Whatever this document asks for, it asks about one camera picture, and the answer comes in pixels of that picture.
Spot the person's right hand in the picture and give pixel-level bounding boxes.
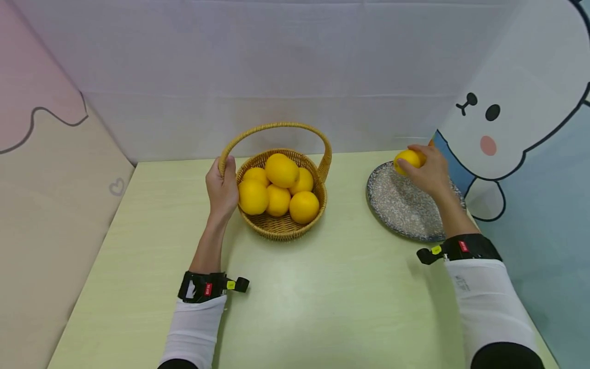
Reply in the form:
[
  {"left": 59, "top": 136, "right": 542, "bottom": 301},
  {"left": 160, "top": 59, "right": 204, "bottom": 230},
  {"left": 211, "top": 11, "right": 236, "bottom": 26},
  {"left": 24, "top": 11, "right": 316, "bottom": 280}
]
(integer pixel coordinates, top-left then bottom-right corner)
[{"left": 396, "top": 144, "right": 455, "bottom": 201}]

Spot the person's left hand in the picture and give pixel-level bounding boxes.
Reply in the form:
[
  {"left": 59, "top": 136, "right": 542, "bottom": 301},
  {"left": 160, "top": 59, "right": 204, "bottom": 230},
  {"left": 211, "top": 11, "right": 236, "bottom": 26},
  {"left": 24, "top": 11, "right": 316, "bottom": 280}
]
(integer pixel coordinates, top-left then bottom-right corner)
[{"left": 205, "top": 155, "right": 240, "bottom": 222}]

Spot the round yellow fruit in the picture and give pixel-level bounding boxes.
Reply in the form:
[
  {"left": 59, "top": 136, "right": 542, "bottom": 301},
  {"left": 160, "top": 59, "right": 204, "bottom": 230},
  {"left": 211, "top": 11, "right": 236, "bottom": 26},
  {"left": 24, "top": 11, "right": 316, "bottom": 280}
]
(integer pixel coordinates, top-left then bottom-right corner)
[{"left": 393, "top": 149, "right": 428, "bottom": 177}]

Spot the woven wicker basket with handle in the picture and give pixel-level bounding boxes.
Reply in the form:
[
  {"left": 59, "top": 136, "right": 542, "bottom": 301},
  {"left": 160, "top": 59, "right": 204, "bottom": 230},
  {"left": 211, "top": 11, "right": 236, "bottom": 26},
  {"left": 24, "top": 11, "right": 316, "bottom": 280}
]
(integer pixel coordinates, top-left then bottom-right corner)
[{"left": 218, "top": 121, "right": 333, "bottom": 242}]

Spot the person's left forearm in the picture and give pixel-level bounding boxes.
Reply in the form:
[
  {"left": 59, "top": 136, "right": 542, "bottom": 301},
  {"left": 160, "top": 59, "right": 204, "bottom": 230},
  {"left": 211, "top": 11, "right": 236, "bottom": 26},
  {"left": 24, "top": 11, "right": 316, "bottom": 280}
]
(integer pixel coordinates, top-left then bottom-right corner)
[{"left": 158, "top": 215, "right": 229, "bottom": 369}]

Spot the person's right forearm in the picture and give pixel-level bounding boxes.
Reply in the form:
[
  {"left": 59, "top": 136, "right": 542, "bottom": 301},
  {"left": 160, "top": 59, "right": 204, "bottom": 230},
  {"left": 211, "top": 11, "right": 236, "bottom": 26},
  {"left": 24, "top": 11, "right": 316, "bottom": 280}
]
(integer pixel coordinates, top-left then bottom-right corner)
[{"left": 433, "top": 189, "right": 547, "bottom": 369}]

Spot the blue speckled plate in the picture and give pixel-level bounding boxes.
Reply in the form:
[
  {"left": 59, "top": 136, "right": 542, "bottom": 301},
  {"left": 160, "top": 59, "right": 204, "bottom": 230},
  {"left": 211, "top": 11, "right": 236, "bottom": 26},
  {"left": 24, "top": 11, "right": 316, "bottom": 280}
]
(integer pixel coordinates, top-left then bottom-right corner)
[{"left": 366, "top": 161, "right": 467, "bottom": 243}]

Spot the pile of yellow oranges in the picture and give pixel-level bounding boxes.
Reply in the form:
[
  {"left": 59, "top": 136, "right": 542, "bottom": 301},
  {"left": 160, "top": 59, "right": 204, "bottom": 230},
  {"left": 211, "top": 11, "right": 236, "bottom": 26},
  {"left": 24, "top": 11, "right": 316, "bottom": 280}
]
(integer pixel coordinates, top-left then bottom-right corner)
[{"left": 238, "top": 153, "right": 321, "bottom": 225}]

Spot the black wrist band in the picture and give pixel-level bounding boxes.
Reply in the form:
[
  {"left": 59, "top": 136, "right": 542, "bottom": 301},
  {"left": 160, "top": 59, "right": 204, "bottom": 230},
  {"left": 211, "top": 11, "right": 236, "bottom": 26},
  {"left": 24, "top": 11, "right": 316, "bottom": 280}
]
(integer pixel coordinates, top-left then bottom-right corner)
[
  {"left": 416, "top": 233, "right": 503, "bottom": 266},
  {"left": 177, "top": 271, "right": 251, "bottom": 304}
]

